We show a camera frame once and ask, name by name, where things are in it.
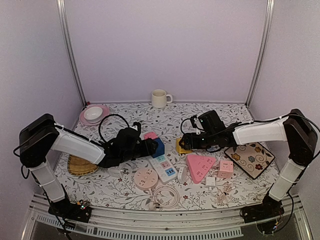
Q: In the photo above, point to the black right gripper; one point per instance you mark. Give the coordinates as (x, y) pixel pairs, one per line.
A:
(194, 145)

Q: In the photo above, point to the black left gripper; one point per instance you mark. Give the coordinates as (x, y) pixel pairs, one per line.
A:
(148, 150)

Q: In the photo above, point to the yellow cube socket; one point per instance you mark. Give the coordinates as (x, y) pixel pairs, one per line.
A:
(179, 149)

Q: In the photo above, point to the pink plug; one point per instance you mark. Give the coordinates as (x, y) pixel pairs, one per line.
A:
(150, 135)

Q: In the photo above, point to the dark blue plug adapter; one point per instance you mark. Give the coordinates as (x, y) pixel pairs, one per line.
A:
(160, 149)

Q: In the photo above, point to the white power strip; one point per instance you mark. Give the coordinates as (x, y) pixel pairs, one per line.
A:
(164, 168)

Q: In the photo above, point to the pink round socket base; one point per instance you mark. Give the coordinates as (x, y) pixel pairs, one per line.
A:
(146, 178)

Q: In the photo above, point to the white tiger cube socket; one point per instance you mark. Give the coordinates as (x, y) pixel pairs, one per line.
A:
(182, 174)

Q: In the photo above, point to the white charger plug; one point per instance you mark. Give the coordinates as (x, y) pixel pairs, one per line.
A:
(117, 172)

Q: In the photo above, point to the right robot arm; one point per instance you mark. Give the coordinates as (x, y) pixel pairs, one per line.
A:
(294, 132)

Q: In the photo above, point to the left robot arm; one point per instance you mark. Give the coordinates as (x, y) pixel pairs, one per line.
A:
(45, 135)

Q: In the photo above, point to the pink triangular socket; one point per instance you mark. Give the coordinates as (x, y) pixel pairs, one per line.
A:
(199, 166)

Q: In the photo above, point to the small white usb charger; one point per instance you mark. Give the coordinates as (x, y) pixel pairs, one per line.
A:
(210, 182)

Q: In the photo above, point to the cream ceramic mug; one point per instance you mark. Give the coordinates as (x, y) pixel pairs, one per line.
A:
(160, 98)

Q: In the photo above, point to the pink plate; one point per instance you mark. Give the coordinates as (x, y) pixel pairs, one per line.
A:
(106, 111)

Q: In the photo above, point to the white bowl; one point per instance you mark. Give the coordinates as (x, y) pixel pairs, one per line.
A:
(93, 114)

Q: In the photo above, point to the floral coaster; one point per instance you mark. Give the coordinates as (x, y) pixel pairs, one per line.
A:
(252, 158)

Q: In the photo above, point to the woven bamboo mat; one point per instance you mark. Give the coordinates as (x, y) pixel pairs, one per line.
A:
(77, 166)

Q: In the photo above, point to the front aluminium rail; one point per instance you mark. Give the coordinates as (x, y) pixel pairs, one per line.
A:
(124, 224)

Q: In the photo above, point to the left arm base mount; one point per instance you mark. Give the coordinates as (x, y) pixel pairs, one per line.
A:
(77, 211)

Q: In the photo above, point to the aluminium corner post right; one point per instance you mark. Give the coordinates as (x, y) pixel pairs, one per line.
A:
(262, 50)

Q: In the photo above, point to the aluminium corner post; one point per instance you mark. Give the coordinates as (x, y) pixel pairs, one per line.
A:
(262, 50)
(62, 13)

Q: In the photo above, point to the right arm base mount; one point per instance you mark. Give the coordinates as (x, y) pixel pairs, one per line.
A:
(269, 208)

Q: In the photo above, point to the aluminium corner post left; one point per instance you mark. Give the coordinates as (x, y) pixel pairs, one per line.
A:
(62, 13)

